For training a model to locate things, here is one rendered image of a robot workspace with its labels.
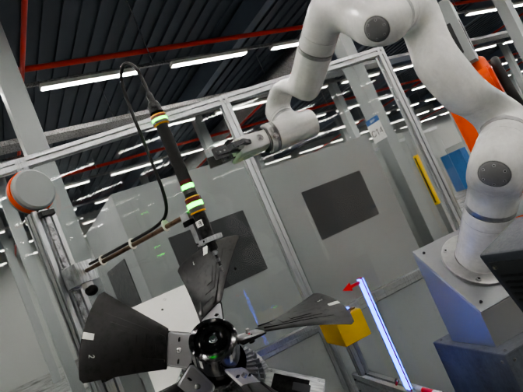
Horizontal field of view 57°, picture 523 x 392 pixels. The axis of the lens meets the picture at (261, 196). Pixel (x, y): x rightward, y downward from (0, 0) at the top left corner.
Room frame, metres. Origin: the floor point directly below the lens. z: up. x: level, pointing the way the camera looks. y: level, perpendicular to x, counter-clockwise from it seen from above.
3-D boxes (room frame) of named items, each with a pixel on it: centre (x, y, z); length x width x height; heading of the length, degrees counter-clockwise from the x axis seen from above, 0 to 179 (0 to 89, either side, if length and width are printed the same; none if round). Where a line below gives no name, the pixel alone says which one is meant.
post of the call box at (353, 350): (1.65, -0.08, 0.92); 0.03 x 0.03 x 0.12; 19
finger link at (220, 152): (1.25, 0.04, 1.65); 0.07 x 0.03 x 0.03; 109
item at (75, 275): (1.63, 0.67, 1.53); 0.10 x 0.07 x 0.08; 54
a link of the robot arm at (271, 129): (1.34, -0.09, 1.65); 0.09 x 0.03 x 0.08; 19
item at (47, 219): (1.66, 0.72, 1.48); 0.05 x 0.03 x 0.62; 144
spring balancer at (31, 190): (1.68, 0.75, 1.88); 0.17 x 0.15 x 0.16; 109
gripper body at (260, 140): (1.32, -0.03, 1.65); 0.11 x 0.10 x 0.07; 109
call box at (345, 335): (1.65, -0.08, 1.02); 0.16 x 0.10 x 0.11; 19
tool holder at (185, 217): (1.26, 0.18, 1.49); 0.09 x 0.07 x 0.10; 54
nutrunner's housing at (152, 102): (1.26, 0.17, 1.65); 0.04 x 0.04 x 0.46
